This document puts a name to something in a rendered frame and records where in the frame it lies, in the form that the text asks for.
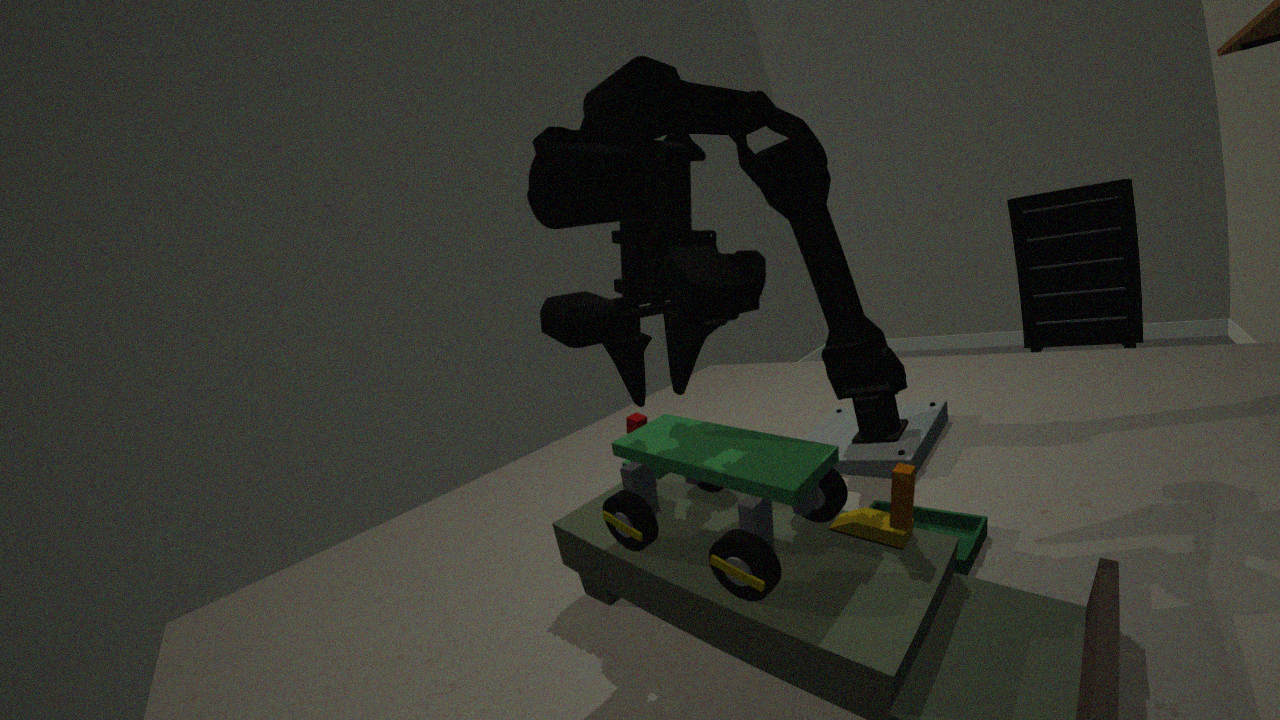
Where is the yellow wedge with orange handle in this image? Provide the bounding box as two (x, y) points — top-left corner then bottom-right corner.
(829, 462), (916, 550)

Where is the green tray floor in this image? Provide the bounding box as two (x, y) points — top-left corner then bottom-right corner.
(914, 521), (977, 557)

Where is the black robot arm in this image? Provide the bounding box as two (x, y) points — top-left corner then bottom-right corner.
(527, 56), (908, 445)

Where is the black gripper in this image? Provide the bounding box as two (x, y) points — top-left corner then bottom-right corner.
(540, 217), (728, 407)

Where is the green trolley with black wheels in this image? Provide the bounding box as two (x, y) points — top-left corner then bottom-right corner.
(603, 414), (849, 601)

